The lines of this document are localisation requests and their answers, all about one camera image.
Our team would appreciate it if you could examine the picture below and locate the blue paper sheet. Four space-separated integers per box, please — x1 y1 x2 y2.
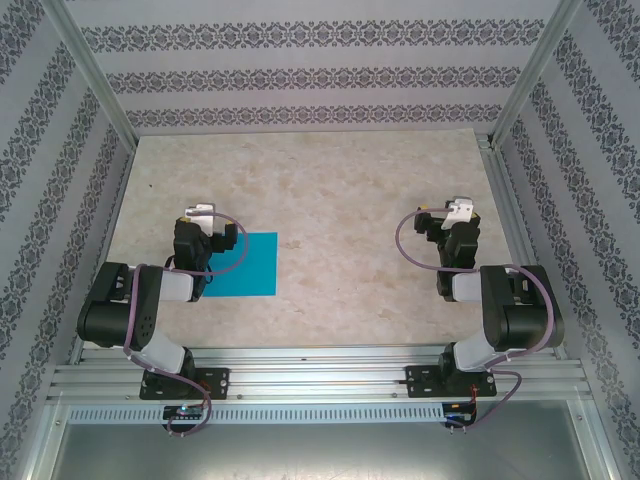
202 231 279 297

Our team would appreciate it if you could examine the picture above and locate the grey metal sheet tray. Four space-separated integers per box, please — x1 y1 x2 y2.
22 399 619 480

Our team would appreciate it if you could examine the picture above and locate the left small circuit board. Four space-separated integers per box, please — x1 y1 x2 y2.
162 402 206 422

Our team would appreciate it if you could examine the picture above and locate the small circuit board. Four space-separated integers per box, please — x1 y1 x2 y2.
162 402 206 422
444 402 479 424

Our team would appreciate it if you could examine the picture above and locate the right small circuit board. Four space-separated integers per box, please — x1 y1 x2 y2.
444 402 479 424

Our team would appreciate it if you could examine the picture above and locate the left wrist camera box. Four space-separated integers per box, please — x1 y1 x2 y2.
184 203 217 234

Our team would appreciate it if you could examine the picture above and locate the right aluminium side rail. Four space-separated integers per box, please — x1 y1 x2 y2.
477 133 569 361

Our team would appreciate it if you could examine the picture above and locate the aluminium side rail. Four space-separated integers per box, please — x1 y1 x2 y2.
67 142 139 364
477 133 569 361

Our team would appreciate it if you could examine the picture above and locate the left aluminium side rail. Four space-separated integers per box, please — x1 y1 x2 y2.
67 142 139 364

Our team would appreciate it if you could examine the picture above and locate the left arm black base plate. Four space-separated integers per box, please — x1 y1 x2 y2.
139 367 231 401

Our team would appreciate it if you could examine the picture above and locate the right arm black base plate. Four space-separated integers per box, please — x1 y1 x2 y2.
405 364 498 399

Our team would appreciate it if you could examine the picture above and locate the right aluminium frame post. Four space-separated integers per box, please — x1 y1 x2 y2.
488 0 586 149

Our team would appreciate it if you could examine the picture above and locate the aluminium frame post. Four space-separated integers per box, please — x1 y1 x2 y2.
43 0 140 149
488 0 586 149

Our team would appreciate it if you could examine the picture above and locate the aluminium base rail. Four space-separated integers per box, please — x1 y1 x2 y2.
47 347 594 401

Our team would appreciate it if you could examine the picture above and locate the left aluminium frame post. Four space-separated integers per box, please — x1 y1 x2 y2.
43 0 140 149

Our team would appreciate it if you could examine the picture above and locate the slotted grey cable duct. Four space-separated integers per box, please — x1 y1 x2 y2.
67 404 446 424

